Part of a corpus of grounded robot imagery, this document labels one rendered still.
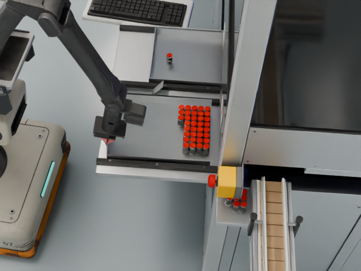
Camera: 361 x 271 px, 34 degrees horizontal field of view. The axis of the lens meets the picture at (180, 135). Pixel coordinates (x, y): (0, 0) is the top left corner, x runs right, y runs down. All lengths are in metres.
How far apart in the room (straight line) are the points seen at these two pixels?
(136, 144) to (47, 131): 0.89
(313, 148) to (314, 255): 0.75
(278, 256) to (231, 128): 0.41
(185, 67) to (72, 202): 1.02
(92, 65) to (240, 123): 0.44
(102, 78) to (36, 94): 1.69
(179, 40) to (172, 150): 0.52
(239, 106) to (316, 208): 0.62
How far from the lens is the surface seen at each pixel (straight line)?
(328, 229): 2.20
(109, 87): 1.67
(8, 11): 1.52
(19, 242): 2.59
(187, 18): 2.49
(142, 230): 2.80
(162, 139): 1.99
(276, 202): 1.84
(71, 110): 3.21
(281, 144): 1.71
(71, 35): 1.53
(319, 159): 1.79
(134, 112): 1.77
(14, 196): 2.64
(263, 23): 1.34
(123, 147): 1.97
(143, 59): 2.22
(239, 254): 2.38
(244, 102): 1.55
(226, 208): 1.86
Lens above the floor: 2.51
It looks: 55 degrees down
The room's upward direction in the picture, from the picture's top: 3 degrees clockwise
